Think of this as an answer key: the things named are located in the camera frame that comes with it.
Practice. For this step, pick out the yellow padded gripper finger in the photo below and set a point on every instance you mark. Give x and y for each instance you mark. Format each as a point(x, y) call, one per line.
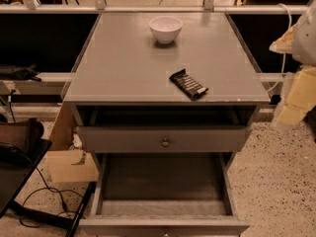
point(298, 97)

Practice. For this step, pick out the black rxbar chocolate bar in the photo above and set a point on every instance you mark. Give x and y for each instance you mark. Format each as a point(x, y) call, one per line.
point(188, 85)

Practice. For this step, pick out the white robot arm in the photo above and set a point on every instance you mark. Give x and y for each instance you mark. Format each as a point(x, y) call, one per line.
point(299, 40)

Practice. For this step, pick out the grey wooden drawer cabinet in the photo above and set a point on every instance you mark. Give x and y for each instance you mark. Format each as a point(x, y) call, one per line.
point(164, 123)

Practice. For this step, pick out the round brass drawer knob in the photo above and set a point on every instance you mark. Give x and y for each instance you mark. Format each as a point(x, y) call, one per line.
point(165, 142)

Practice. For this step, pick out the grey open middle drawer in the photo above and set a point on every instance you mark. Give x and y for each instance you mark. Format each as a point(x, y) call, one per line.
point(163, 195)

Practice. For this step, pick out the grey top drawer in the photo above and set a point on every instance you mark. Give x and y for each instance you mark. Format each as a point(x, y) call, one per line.
point(148, 139)

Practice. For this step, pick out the white ceramic bowl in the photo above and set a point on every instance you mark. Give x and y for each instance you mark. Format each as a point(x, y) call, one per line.
point(165, 28)

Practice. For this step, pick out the cardboard box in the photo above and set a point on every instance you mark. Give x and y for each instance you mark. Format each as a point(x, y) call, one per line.
point(71, 166)

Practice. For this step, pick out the brown leather bag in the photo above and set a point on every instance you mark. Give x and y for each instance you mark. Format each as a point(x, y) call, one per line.
point(18, 140)

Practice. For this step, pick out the black folding stand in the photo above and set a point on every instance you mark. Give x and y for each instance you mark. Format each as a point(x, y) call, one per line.
point(15, 170)

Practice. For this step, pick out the black cloth item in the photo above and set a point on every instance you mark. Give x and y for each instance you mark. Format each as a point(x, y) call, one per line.
point(19, 72)

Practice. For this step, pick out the metal guard rail frame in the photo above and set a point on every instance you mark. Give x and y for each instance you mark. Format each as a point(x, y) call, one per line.
point(98, 4)

